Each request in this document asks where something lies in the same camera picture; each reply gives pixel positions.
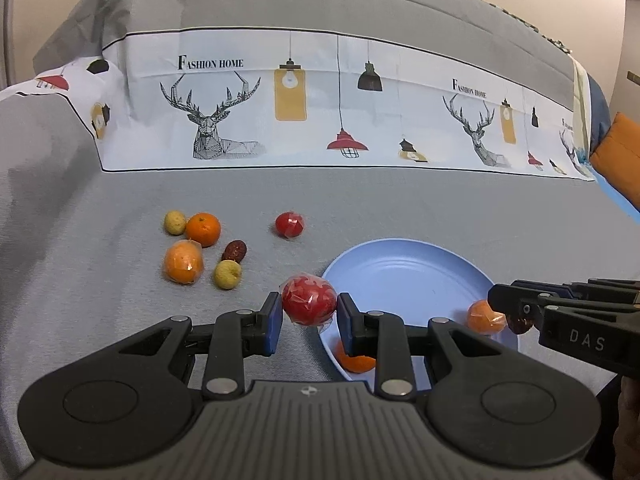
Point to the orange pillow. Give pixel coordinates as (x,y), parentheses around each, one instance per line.
(617,155)

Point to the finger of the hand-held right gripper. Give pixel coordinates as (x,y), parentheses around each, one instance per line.
(512,300)
(560,287)

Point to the large wrapped orange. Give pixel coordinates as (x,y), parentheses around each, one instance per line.
(183,262)

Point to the blue plate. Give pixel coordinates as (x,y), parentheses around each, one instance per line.
(405,280)

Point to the dark red jujube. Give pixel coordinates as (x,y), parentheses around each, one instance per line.
(234,251)
(520,326)

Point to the small red wrapped fruit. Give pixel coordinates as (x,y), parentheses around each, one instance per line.
(289,224)

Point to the red apple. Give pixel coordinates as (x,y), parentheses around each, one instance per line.
(309,300)

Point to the small wrapped orange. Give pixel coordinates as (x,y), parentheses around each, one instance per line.
(482,317)

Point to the round yellow small fruit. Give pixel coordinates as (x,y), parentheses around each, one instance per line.
(174,222)
(228,275)

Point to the unwrapped orange tangerine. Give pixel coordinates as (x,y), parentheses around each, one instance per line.
(203,230)

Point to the person's right forearm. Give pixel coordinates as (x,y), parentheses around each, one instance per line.
(631,420)

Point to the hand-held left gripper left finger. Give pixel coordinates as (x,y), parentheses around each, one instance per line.
(273,321)

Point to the grey printed bed sheet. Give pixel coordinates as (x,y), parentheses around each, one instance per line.
(350,10)

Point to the blue pillow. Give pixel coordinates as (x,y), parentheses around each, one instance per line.
(599,110)

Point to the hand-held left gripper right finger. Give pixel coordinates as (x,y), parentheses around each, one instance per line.
(345,326)

